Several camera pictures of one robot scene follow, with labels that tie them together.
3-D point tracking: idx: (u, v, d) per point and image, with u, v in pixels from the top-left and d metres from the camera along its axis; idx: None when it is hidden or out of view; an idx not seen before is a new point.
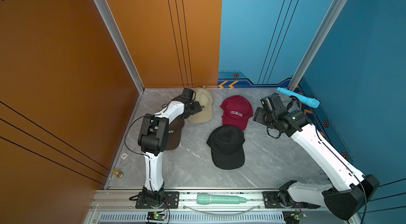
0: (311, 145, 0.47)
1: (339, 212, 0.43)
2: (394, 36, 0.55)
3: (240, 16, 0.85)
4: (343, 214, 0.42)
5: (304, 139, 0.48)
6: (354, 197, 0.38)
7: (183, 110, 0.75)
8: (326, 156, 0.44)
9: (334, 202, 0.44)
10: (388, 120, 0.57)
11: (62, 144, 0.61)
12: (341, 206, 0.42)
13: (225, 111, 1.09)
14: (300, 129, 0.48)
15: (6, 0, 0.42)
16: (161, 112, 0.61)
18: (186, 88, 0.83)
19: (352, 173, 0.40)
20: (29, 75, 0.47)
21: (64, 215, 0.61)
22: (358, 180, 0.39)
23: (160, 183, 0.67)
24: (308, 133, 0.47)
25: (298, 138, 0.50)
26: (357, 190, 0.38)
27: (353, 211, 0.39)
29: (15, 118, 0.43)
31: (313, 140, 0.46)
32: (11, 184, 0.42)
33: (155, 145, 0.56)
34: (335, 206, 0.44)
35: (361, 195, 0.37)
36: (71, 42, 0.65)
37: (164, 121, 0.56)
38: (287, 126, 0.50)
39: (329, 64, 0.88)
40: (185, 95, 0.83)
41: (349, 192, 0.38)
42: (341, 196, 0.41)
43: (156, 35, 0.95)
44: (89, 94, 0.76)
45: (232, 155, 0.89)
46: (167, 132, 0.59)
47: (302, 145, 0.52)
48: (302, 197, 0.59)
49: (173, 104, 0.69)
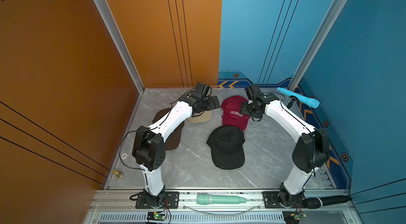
0: (275, 112, 0.60)
1: (302, 165, 0.51)
2: (395, 37, 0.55)
3: (240, 16, 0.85)
4: (305, 164, 0.50)
5: (271, 109, 0.62)
6: (304, 140, 0.47)
7: (188, 113, 0.63)
8: (286, 117, 0.56)
9: (296, 155, 0.52)
10: (388, 120, 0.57)
11: (62, 145, 0.61)
12: (300, 155, 0.51)
13: (225, 112, 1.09)
14: (269, 102, 0.62)
15: (6, 0, 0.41)
16: (157, 126, 0.52)
18: (200, 84, 0.68)
19: (304, 126, 0.51)
20: (28, 75, 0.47)
21: (64, 216, 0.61)
22: (312, 132, 0.49)
23: (160, 187, 0.67)
24: (274, 105, 0.60)
25: (269, 112, 0.63)
26: (307, 136, 0.48)
27: (308, 155, 0.47)
29: (15, 118, 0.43)
31: (278, 109, 0.59)
32: (11, 184, 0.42)
33: (148, 161, 0.50)
34: (299, 160, 0.52)
35: (310, 139, 0.47)
36: (71, 43, 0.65)
37: (157, 140, 0.48)
38: (260, 104, 0.65)
39: (329, 64, 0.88)
40: (199, 92, 0.69)
41: (301, 138, 0.48)
42: (298, 144, 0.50)
43: (156, 34, 0.95)
44: (89, 93, 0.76)
45: (232, 155, 0.89)
46: (163, 147, 0.51)
47: (273, 115, 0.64)
48: (293, 184, 0.62)
49: (175, 112, 0.57)
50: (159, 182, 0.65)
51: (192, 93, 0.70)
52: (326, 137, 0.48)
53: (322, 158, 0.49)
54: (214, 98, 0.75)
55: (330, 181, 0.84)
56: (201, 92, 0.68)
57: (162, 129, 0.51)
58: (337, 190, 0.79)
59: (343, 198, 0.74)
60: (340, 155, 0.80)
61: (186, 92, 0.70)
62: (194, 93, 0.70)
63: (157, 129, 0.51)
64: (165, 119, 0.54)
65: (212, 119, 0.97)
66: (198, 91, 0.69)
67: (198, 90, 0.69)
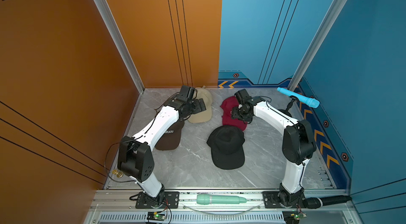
0: (262, 111, 0.65)
1: (292, 157, 0.54)
2: (395, 37, 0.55)
3: (240, 16, 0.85)
4: (294, 156, 0.53)
5: (258, 109, 0.67)
6: (288, 132, 0.52)
7: (175, 118, 0.60)
8: (272, 114, 0.61)
9: (285, 148, 0.56)
10: (388, 120, 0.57)
11: (62, 145, 0.61)
12: (288, 147, 0.54)
13: (225, 112, 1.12)
14: (256, 104, 0.68)
15: (6, 0, 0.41)
16: (142, 134, 0.49)
18: (185, 86, 0.67)
19: (288, 119, 0.56)
20: (28, 75, 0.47)
21: (64, 216, 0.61)
22: (295, 124, 0.54)
23: (159, 188, 0.66)
24: (261, 105, 0.66)
25: (257, 112, 0.69)
26: (291, 128, 0.51)
27: (295, 147, 0.51)
29: (15, 118, 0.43)
31: (264, 108, 0.64)
32: (12, 184, 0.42)
33: (136, 173, 0.47)
34: (288, 152, 0.55)
35: (294, 130, 0.51)
36: (71, 43, 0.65)
37: (144, 149, 0.45)
38: (248, 107, 0.70)
39: (329, 64, 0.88)
40: (183, 95, 0.67)
41: (286, 130, 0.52)
42: (284, 138, 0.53)
43: (156, 34, 0.94)
44: (89, 93, 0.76)
45: (232, 155, 0.89)
46: (150, 157, 0.48)
47: (260, 116, 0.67)
48: (289, 180, 0.63)
49: (160, 118, 0.55)
50: (155, 185, 0.63)
51: (177, 96, 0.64)
52: (309, 128, 0.52)
53: (309, 149, 0.53)
54: (201, 100, 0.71)
55: (330, 180, 0.85)
56: (186, 95, 0.67)
57: (147, 137, 0.48)
58: (337, 190, 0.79)
59: (343, 198, 0.74)
60: (340, 155, 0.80)
61: (172, 95, 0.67)
62: (180, 96, 0.68)
63: (142, 138, 0.48)
64: (150, 125, 0.52)
65: (212, 119, 0.97)
66: (183, 94, 0.67)
67: (183, 93, 0.67)
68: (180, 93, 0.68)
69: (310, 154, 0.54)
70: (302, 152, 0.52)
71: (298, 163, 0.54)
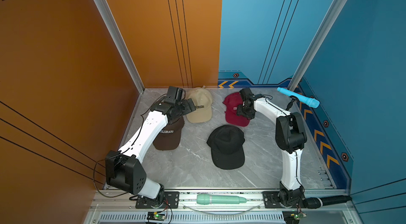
0: (260, 104, 0.72)
1: (283, 145, 0.60)
2: (395, 36, 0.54)
3: (241, 16, 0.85)
4: (284, 143, 0.58)
5: (257, 103, 0.74)
6: (279, 120, 0.58)
7: (164, 122, 0.57)
8: (269, 107, 0.67)
9: (277, 137, 0.62)
10: (388, 120, 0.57)
11: (62, 144, 0.61)
12: (279, 135, 0.60)
13: (228, 108, 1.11)
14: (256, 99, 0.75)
15: (6, 0, 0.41)
16: (129, 148, 0.46)
18: (173, 87, 0.63)
19: (282, 112, 0.61)
20: (28, 75, 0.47)
21: (64, 216, 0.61)
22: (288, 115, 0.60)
23: (158, 188, 0.66)
24: (260, 100, 0.73)
25: (256, 106, 0.76)
26: (283, 117, 0.58)
27: (285, 134, 0.57)
29: (15, 118, 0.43)
31: (263, 102, 0.71)
32: (12, 183, 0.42)
33: (127, 186, 0.45)
34: (279, 140, 0.61)
35: (285, 119, 0.57)
36: (71, 43, 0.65)
37: (132, 163, 0.42)
38: (249, 102, 0.78)
39: (329, 64, 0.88)
40: (171, 96, 0.64)
41: (278, 119, 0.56)
42: (276, 126, 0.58)
43: (156, 34, 0.94)
44: (89, 93, 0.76)
45: (232, 154, 0.90)
46: (140, 169, 0.45)
47: (259, 110, 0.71)
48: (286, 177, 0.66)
49: (148, 126, 0.51)
50: (154, 188, 0.63)
51: (165, 99, 0.64)
52: (300, 119, 0.58)
53: (299, 138, 0.58)
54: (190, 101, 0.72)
55: (330, 180, 0.85)
56: (174, 96, 0.63)
57: (135, 150, 0.45)
58: (337, 190, 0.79)
59: (343, 198, 0.74)
60: (340, 155, 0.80)
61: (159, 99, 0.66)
62: (167, 98, 0.64)
63: (130, 151, 0.45)
64: (138, 135, 0.49)
65: (212, 119, 0.97)
66: (171, 96, 0.64)
67: (171, 94, 0.64)
68: (167, 95, 0.64)
69: (301, 143, 0.58)
70: (291, 141, 0.57)
71: (289, 151, 0.59)
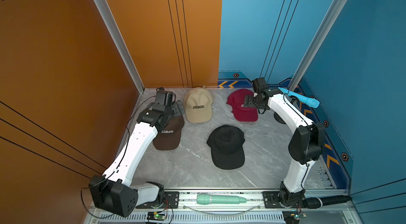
0: (277, 104, 0.63)
1: (296, 156, 0.54)
2: (396, 36, 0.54)
3: (240, 17, 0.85)
4: (299, 156, 0.53)
5: (274, 101, 0.64)
6: (300, 131, 0.50)
7: (154, 133, 0.52)
8: (287, 109, 0.58)
9: (292, 146, 0.55)
10: (388, 121, 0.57)
11: (62, 145, 0.61)
12: (295, 146, 0.54)
13: (236, 106, 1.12)
14: (272, 96, 0.65)
15: (6, 0, 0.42)
16: (114, 171, 0.42)
18: (161, 92, 0.57)
19: (303, 119, 0.53)
20: (28, 75, 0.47)
21: (64, 216, 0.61)
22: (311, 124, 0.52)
23: (156, 190, 0.65)
24: (277, 97, 0.63)
25: (271, 104, 0.66)
26: (303, 128, 0.50)
27: (302, 146, 0.51)
29: (15, 118, 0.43)
31: (280, 101, 0.62)
32: (12, 184, 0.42)
33: (117, 211, 0.42)
34: (293, 151, 0.55)
35: (306, 130, 0.50)
36: (71, 43, 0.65)
37: (119, 189, 0.39)
38: (264, 97, 0.68)
39: (329, 64, 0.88)
40: (160, 102, 0.58)
41: (298, 129, 0.51)
42: (294, 135, 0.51)
43: (156, 34, 0.94)
44: (89, 93, 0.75)
45: (232, 155, 0.89)
46: (129, 192, 0.42)
47: (275, 109, 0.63)
48: (291, 180, 0.64)
49: (135, 141, 0.47)
50: (150, 195, 0.62)
51: (154, 105, 0.59)
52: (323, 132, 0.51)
53: (317, 152, 0.52)
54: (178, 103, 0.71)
55: (330, 181, 0.84)
56: (163, 102, 0.58)
57: (121, 173, 0.41)
58: (337, 190, 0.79)
59: (343, 198, 0.74)
60: (340, 155, 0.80)
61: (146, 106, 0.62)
62: (156, 104, 0.58)
63: (115, 175, 0.41)
64: (123, 155, 0.45)
65: (212, 119, 0.97)
66: (159, 102, 0.58)
67: (159, 101, 0.58)
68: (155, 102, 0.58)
69: (316, 157, 0.54)
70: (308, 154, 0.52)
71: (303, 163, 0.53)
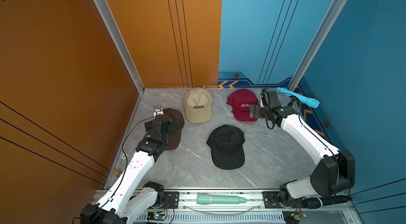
0: (293, 128, 0.56)
1: (323, 190, 0.45)
2: (397, 36, 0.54)
3: (240, 17, 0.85)
4: (326, 191, 0.44)
5: (288, 123, 0.57)
6: (325, 165, 0.43)
7: (151, 162, 0.55)
8: (306, 135, 0.51)
9: (316, 178, 0.47)
10: (389, 121, 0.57)
11: (63, 145, 0.61)
12: (320, 179, 0.46)
13: (236, 105, 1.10)
14: (285, 117, 0.58)
15: (6, 0, 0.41)
16: (109, 199, 0.42)
18: (157, 121, 0.58)
19: (327, 148, 0.46)
20: (28, 75, 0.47)
21: (65, 216, 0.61)
22: (338, 155, 0.45)
23: (155, 195, 0.64)
24: (292, 119, 0.56)
25: (285, 126, 0.59)
26: (329, 160, 0.42)
27: (329, 183, 0.43)
29: (15, 119, 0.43)
31: (296, 124, 0.54)
32: (12, 185, 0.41)
33: None
34: (319, 184, 0.47)
35: (334, 164, 0.42)
36: (70, 43, 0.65)
37: (111, 220, 0.38)
38: (276, 117, 0.60)
39: (329, 64, 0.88)
40: (157, 131, 0.60)
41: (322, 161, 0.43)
42: (319, 167, 0.45)
43: (156, 34, 0.94)
44: (89, 93, 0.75)
45: (232, 155, 0.89)
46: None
47: (289, 131, 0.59)
48: (298, 190, 0.60)
49: (131, 171, 0.48)
50: (147, 203, 0.61)
51: (151, 133, 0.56)
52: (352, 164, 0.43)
53: (347, 185, 0.44)
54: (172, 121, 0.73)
55: None
56: (160, 132, 0.59)
57: (114, 201, 0.42)
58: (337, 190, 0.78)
59: (343, 199, 0.74)
60: None
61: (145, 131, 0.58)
62: (153, 132, 0.60)
63: (109, 204, 0.41)
64: (119, 183, 0.45)
65: (212, 119, 0.97)
66: (156, 131, 0.60)
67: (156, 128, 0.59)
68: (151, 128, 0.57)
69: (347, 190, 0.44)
70: (337, 188, 0.44)
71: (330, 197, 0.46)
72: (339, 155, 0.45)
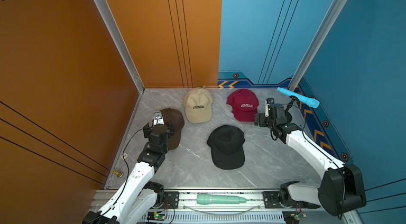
0: (297, 142, 0.56)
1: (332, 207, 0.43)
2: (397, 36, 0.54)
3: (240, 17, 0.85)
4: (335, 207, 0.42)
5: (292, 138, 0.58)
6: (330, 177, 0.42)
7: (152, 173, 0.57)
8: (310, 149, 0.51)
9: (324, 194, 0.45)
10: (389, 121, 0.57)
11: (62, 145, 0.61)
12: (329, 195, 0.44)
13: (236, 105, 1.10)
14: (289, 132, 0.59)
15: (6, 0, 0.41)
16: (110, 207, 0.43)
18: (154, 134, 0.59)
19: (331, 161, 0.46)
20: (28, 74, 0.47)
21: (65, 216, 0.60)
22: (342, 168, 0.44)
23: (154, 197, 0.64)
24: (296, 134, 0.57)
25: (289, 141, 0.59)
26: (334, 173, 0.42)
27: (338, 198, 0.41)
29: (15, 118, 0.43)
31: (300, 139, 0.55)
32: (12, 184, 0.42)
33: None
34: (326, 200, 0.45)
35: (340, 177, 0.41)
36: (70, 43, 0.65)
37: None
38: (280, 133, 0.62)
39: (329, 64, 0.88)
40: (155, 142, 0.61)
41: (327, 173, 0.43)
42: (324, 182, 0.44)
43: (156, 34, 0.94)
44: (89, 93, 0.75)
45: (232, 155, 0.89)
46: None
47: (294, 146, 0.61)
48: (301, 195, 0.59)
49: (133, 180, 0.50)
50: (148, 205, 0.61)
51: (150, 145, 0.63)
52: (358, 177, 0.42)
53: (356, 202, 0.42)
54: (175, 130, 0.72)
55: None
56: (158, 143, 0.61)
57: (117, 210, 0.43)
58: None
59: None
60: (340, 155, 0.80)
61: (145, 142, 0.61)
62: (152, 144, 0.62)
63: (111, 212, 0.42)
64: (121, 192, 0.47)
65: (212, 119, 0.97)
66: (155, 143, 0.61)
67: (154, 141, 0.60)
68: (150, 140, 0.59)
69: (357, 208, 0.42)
70: (346, 204, 0.42)
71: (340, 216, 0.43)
72: (343, 168, 0.44)
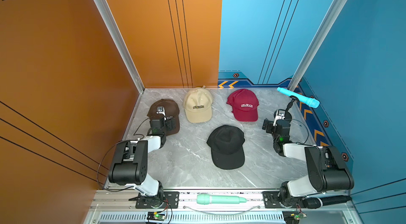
0: (291, 146, 0.65)
1: (317, 184, 0.47)
2: (398, 36, 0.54)
3: (240, 16, 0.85)
4: (320, 180, 0.46)
5: (287, 146, 0.67)
6: (310, 149, 0.50)
7: (158, 143, 0.68)
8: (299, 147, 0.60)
9: (311, 172, 0.50)
10: (388, 121, 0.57)
11: (62, 145, 0.61)
12: (312, 168, 0.49)
13: (236, 105, 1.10)
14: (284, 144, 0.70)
15: (6, 0, 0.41)
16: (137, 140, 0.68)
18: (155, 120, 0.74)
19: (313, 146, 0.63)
20: (28, 74, 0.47)
21: (64, 216, 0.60)
22: (322, 150, 0.52)
23: (157, 185, 0.66)
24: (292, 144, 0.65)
25: (286, 146, 0.68)
26: (314, 148, 0.50)
27: (317, 165, 0.47)
29: (15, 118, 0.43)
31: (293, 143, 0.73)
32: (12, 184, 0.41)
33: (132, 173, 0.46)
34: (314, 178, 0.48)
35: (317, 150, 0.49)
36: (71, 43, 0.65)
37: (143, 143, 0.51)
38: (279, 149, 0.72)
39: (329, 64, 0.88)
40: (157, 126, 0.75)
41: (308, 149, 0.50)
42: (307, 159, 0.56)
43: (156, 34, 0.94)
44: (88, 93, 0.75)
45: (233, 155, 0.89)
46: (145, 156, 0.50)
47: (288, 152, 0.67)
48: (297, 187, 0.61)
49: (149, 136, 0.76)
50: (153, 187, 0.63)
51: (153, 129, 0.76)
52: (335, 153, 0.49)
53: (340, 177, 0.45)
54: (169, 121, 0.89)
55: None
56: (159, 126, 0.76)
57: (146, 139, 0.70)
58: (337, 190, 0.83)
59: (342, 198, 0.74)
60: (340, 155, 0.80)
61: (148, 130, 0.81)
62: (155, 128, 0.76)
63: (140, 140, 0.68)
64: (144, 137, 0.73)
65: (212, 119, 0.97)
66: (157, 127, 0.76)
67: (156, 125, 0.75)
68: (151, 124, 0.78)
69: (341, 184, 0.44)
70: (328, 176, 0.45)
71: (325, 190, 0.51)
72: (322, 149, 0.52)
